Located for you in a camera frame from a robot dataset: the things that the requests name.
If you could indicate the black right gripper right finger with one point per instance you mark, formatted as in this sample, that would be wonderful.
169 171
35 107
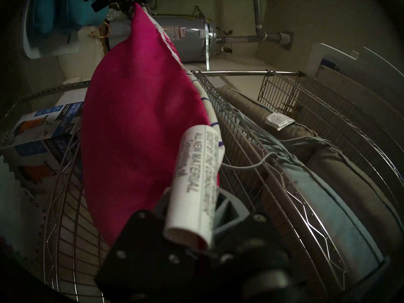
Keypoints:
249 252

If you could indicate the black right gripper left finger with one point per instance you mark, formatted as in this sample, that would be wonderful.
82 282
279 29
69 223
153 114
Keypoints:
142 261

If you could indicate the pink splash print cushion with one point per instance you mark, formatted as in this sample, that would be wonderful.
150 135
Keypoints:
135 132

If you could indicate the teal tufted seat cushion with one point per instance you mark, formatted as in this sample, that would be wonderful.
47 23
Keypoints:
56 8

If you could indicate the pale blue bench cushion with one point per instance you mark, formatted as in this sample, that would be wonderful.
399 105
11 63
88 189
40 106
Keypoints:
331 217

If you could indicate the brown bench cushion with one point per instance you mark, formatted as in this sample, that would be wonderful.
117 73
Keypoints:
347 179

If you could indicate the grey water heater tank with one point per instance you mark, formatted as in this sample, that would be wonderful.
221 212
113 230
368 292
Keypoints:
189 37

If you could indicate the grey vent pipe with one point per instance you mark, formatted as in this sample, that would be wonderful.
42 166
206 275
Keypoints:
257 8

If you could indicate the utility pump cardboard box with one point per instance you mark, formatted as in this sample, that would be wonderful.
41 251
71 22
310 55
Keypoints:
41 132

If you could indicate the white flat panel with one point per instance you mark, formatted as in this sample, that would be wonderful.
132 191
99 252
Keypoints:
334 51

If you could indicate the crumpled foil duct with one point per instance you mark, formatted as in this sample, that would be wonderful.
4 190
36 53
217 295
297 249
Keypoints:
113 15

